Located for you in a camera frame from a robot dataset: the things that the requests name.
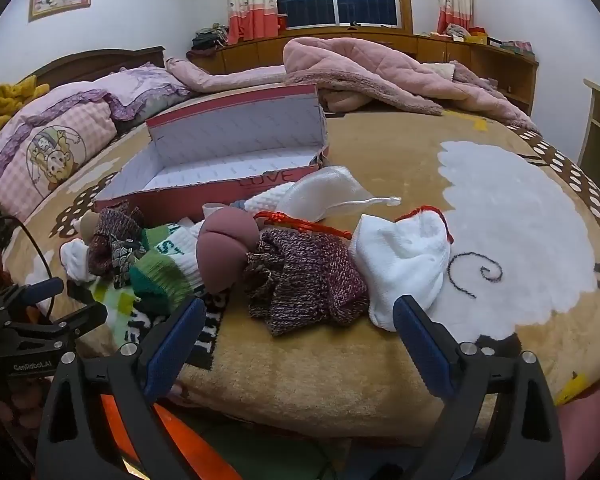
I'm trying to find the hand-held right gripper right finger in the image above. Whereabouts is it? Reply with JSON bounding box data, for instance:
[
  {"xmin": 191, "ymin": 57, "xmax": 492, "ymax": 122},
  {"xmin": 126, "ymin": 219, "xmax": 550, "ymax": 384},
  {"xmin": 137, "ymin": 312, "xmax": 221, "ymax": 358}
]
[{"xmin": 392, "ymin": 294, "xmax": 566, "ymax": 480}]

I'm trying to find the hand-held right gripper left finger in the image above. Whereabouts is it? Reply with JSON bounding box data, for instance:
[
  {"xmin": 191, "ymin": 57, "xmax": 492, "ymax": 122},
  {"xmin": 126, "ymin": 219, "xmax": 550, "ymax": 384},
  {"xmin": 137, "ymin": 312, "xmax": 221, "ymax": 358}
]
[{"xmin": 35, "ymin": 296, "xmax": 208, "ymax": 480}]

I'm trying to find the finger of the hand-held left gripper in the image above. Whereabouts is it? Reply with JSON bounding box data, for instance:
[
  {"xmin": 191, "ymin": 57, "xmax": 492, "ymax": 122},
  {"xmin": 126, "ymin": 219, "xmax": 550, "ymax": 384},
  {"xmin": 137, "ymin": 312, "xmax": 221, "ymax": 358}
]
[
  {"xmin": 0, "ymin": 276, "xmax": 66, "ymax": 313},
  {"xmin": 2, "ymin": 302, "xmax": 110, "ymax": 348}
]

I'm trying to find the green white sock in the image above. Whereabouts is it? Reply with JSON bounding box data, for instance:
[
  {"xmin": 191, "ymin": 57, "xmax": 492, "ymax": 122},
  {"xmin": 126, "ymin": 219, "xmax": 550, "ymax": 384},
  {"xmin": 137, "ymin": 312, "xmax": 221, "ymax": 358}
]
[
  {"xmin": 130, "ymin": 250, "xmax": 206, "ymax": 318},
  {"xmin": 140, "ymin": 222, "xmax": 203, "ymax": 261}
]

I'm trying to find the dark patterned sock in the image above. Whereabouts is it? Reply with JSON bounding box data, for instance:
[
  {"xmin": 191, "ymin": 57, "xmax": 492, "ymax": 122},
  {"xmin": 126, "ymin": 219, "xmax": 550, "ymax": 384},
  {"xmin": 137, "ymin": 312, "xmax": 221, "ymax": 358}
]
[{"xmin": 111, "ymin": 237, "xmax": 148, "ymax": 288}]

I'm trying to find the white glove red trim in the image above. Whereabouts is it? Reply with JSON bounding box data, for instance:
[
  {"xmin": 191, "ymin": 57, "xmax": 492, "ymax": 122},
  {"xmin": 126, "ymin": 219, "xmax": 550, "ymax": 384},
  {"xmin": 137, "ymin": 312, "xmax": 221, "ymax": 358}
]
[{"xmin": 355, "ymin": 212, "xmax": 453, "ymax": 333}]

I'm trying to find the small purple knit sock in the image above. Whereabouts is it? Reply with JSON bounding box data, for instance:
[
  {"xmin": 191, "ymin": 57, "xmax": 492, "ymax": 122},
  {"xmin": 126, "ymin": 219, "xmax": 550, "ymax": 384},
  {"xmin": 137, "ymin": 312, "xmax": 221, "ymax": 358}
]
[{"xmin": 87, "ymin": 202, "xmax": 146, "ymax": 278}]

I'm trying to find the large purple knit sock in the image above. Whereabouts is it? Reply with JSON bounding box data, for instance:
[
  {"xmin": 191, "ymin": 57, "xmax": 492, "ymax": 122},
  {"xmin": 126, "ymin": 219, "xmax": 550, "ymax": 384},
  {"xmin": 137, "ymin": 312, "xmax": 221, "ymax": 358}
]
[{"xmin": 242, "ymin": 230, "xmax": 371, "ymax": 336}]

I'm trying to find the red string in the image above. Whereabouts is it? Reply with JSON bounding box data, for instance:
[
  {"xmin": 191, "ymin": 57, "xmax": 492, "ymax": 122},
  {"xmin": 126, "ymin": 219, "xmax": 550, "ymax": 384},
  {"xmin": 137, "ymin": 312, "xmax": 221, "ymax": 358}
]
[{"xmin": 252, "ymin": 210, "xmax": 353, "ymax": 240}]

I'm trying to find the white sock bundle grey band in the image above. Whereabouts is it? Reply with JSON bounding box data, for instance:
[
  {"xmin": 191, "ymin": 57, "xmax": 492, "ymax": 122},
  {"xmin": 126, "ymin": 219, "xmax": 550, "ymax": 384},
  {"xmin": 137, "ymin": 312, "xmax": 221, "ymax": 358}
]
[{"xmin": 202, "ymin": 182, "xmax": 303, "ymax": 223}]

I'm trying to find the white sock ball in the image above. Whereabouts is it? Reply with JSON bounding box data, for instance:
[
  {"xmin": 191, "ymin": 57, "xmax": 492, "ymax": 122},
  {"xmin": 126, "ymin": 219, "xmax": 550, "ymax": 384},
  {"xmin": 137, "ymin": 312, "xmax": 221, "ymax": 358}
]
[{"xmin": 280, "ymin": 165, "xmax": 402, "ymax": 224}]

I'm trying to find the red cardboard box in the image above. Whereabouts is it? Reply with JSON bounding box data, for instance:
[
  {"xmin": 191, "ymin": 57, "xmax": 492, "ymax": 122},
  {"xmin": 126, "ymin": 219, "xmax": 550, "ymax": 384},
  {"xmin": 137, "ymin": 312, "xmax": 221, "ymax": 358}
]
[{"xmin": 92, "ymin": 84, "xmax": 331, "ymax": 213}]

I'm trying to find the person's left hand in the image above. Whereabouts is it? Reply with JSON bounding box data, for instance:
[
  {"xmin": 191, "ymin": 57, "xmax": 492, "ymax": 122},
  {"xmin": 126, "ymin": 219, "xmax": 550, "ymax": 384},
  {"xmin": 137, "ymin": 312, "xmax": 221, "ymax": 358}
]
[{"xmin": 0, "ymin": 382, "xmax": 48, "ymax": 436}]

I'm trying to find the yellow tag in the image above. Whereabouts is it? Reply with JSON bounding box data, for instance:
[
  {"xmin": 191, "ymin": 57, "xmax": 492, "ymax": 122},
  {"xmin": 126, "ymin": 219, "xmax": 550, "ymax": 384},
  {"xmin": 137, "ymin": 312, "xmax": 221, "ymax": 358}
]
[{"xmin": 555, "ymin": 372, "xmax": 588, "ymax": 406}]

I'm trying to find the purple ruffled pillow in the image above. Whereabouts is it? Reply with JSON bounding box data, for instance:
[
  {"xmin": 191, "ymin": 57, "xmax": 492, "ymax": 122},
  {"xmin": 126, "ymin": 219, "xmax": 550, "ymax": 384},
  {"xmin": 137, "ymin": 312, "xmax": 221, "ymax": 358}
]
[{"xmin": 92, "ymin": 66, "xmax": 193, "ymax": 121}]

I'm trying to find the wooden headboard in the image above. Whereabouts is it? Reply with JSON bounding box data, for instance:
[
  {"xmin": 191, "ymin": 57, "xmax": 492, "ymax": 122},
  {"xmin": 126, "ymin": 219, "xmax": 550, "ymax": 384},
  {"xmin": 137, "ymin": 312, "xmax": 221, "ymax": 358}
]
[{"xmin": 0, "ymin": 46, "xmax": 167, "ymax": 126}]

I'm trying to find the cream cloth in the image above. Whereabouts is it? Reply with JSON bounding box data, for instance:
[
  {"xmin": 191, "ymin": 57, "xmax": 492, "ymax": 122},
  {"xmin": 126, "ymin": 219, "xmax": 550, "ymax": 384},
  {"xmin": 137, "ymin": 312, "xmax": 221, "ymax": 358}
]
[
  {"xmin": 322, "ymin": 89, "xmax": 376, "ymax": 113},
  {"xmin": 420, "ymin": 61, "xmax": 456, "ymax": 81}
]

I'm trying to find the pink rolled duvet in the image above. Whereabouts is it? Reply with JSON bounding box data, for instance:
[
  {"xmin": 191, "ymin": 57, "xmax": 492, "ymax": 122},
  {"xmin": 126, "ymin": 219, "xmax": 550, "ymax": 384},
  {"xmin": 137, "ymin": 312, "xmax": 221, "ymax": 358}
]
[{"xmin": 165, "ymin": 55, "xmax": 288, "ymax": 93}]

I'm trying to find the pink fleece quilt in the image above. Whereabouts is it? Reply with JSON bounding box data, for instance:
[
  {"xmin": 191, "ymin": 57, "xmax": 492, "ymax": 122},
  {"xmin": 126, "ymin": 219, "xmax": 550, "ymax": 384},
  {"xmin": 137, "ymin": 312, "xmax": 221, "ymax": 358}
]
[{"xmin": 282, "ymin": 37, "xmax": 541, "ymax": 133}]

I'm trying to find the pile of dark clothes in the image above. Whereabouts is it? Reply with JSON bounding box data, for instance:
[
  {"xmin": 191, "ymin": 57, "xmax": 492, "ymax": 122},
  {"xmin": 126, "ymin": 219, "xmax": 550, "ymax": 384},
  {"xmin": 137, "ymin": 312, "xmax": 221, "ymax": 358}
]
[{"xmin": 187, "ymin": 22, "xmax": 229, "ymax": 52}]

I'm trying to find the wooden cabinet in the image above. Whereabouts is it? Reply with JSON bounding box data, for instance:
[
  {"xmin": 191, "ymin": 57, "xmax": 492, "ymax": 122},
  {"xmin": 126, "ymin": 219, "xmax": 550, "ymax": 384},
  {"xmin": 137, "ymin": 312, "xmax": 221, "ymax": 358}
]
[{"xmin": 187, "ymin": 27, "xmax": 540, "ymax": 116}]

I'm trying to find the stack of colourful boxes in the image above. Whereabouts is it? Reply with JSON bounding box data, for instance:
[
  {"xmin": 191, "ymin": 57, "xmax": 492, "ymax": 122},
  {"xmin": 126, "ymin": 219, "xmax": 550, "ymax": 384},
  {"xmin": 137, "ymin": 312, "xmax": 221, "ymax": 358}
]
[{"xmin": 500, "ymin": 39, "xmax": 536, "ymax": 56}]

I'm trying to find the wide floral curtain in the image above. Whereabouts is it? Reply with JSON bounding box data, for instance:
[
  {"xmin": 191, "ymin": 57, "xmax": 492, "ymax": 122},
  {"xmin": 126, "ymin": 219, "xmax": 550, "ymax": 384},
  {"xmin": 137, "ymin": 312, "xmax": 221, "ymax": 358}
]
[{"xmin": 226, "ymin": 0, "xmax": 280, "ymax": 45}]

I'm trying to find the black cable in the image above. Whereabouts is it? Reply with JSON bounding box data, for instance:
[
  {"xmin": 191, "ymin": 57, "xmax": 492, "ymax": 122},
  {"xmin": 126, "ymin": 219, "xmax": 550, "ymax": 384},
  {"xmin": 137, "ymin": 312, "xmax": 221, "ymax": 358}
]
[{"xmin": 0, "ymin": 215, "xmax": 56, "ymax": 321}]

